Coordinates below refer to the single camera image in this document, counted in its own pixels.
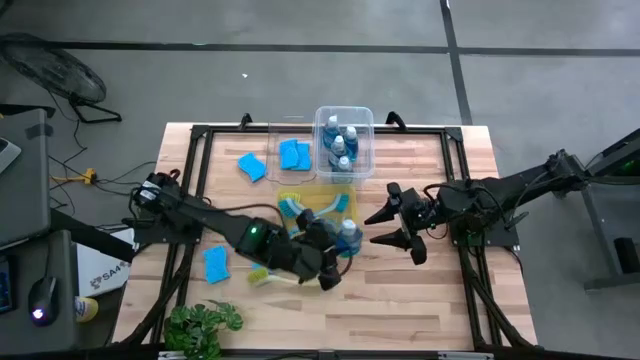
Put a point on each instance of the light grey device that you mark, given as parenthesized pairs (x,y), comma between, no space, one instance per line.
(7,155)

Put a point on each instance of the black keyboard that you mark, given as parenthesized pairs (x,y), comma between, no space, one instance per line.
(4,290)

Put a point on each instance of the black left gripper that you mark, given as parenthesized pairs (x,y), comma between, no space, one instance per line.
(312,255)

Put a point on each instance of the clear shallow plastic bin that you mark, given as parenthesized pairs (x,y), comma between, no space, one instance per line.
(277,175)

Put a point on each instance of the dark grey desk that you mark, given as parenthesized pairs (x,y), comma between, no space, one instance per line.
(20,335)

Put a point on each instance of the black metal cart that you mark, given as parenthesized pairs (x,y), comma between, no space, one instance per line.
(595,170)

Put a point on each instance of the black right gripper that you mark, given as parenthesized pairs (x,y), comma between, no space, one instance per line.
(417,212)

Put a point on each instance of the white cardboard box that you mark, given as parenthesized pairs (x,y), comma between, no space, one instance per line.
(100,272)

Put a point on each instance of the black computer mouse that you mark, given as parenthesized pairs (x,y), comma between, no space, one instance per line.
(42,300)

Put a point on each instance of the grey desk top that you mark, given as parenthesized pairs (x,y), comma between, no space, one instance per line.
(25,200)

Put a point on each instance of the clear deep plastic bin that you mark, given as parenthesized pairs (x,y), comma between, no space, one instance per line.
(367,150)

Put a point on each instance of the yellow translucent plastic bin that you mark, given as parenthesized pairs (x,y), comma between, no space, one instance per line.
(320,192)

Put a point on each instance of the black aluminium table frame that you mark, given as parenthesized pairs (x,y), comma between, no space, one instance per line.
(410,131)

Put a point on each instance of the black floor fan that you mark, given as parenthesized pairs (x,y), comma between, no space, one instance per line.
(50,70)

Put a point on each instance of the yellow round container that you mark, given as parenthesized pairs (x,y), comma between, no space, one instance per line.
(87,310)

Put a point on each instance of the green artificial plant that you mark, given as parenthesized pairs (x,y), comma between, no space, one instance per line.
(200,330)

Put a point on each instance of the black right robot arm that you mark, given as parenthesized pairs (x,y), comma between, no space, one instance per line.
(525,185)

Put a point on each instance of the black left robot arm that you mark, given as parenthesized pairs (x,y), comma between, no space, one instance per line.
(210,220)

